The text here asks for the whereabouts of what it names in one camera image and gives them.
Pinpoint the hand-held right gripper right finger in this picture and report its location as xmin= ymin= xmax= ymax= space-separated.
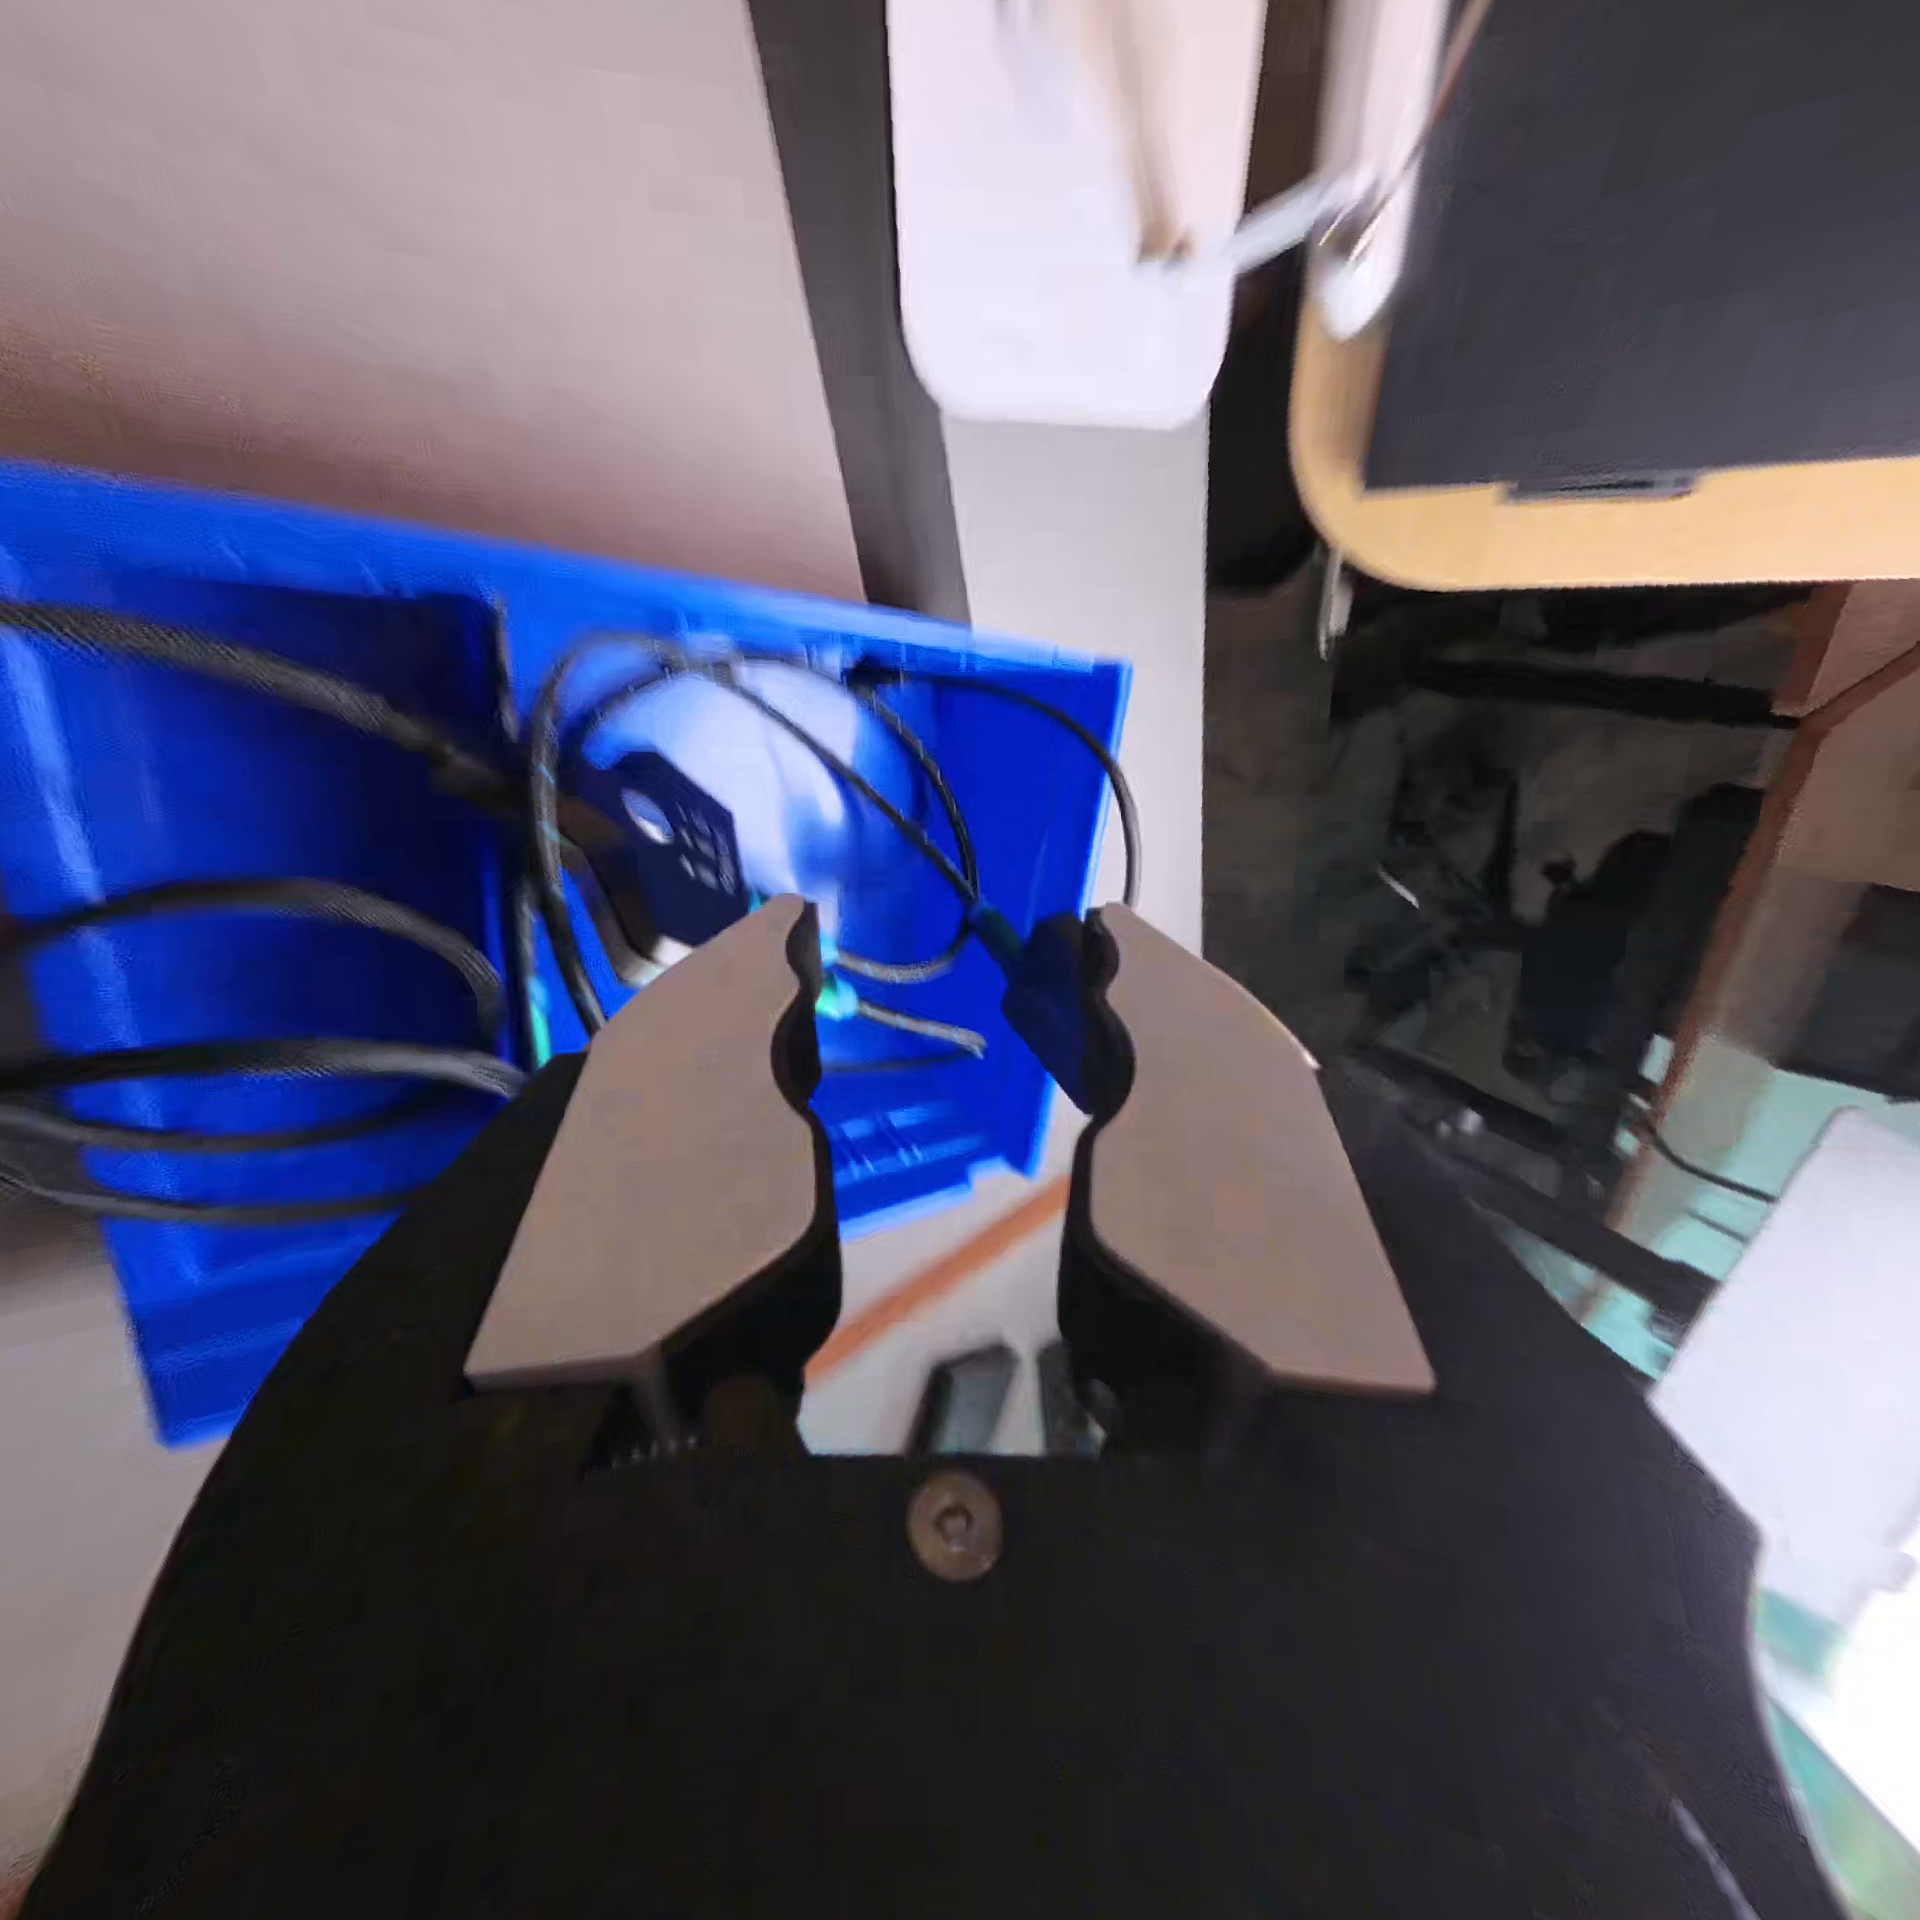
xmin=1058 ymin=900 xmax=1440 ymax=1400

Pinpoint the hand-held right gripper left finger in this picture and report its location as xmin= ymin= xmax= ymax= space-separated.
xmin=462 ymin=894 xmax=842 ymax=1440

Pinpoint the braided hdmi cable green plug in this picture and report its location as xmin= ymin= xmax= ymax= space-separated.
xmin=816 ymin=974 xmax=992 ymax=1061
xmin=532 ymin=637 xmax=1022 ymax=963

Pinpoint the black usb adapter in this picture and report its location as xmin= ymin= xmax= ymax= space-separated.
xmin=995 ymin=907 xmax=1123 ymax=1117

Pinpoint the silver hub adapter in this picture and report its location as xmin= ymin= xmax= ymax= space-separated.
xmin=575 ymin=751 xmax=743 ymax=984

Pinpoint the black adapter cable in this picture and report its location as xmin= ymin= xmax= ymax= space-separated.
xmin=845 ymin=661 xmax=1145 ymax=911

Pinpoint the thick black braided cable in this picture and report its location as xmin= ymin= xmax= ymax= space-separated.
xmin=0 ymin=600 xmax=632 ymax=1224

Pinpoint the blue plastic bin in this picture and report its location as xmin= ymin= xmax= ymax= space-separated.
xmin=0 ymin=457 xmax=1133 ymax=1450

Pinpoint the black rectangular box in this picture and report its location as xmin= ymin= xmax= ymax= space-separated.
xmin=911 ymin=1343 xmax=1026 ymax=1458

